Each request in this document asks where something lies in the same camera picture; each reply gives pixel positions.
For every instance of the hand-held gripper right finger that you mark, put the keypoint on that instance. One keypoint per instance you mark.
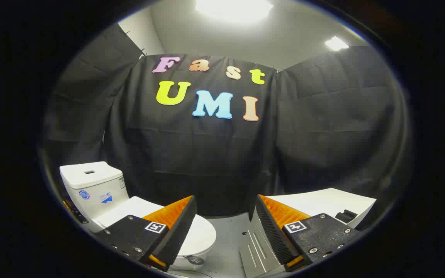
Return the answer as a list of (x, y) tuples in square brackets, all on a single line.
[(270, 231)]

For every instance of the white drawer cabinet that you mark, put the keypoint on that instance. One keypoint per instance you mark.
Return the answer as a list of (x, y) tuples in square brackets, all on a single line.
[(323, 200)]

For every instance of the white toilet lid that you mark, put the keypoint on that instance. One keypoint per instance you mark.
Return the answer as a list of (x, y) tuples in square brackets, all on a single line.
[(203, 235)]

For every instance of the white ceramic toilet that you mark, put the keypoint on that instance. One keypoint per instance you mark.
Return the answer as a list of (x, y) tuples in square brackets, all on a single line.
[(91, 185)]

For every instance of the large ceiling light panel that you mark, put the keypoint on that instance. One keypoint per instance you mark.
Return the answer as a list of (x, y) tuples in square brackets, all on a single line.
[(234, 8)]

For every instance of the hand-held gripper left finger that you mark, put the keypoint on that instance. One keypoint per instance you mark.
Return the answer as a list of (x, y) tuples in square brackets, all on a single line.
[(180, 227)]

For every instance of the small ceiling light panel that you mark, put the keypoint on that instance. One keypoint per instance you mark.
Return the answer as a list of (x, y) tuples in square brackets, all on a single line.
[(336, 43)]

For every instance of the black backdrop cloth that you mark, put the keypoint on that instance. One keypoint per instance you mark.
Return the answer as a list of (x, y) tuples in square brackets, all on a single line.
[(214, 154)]

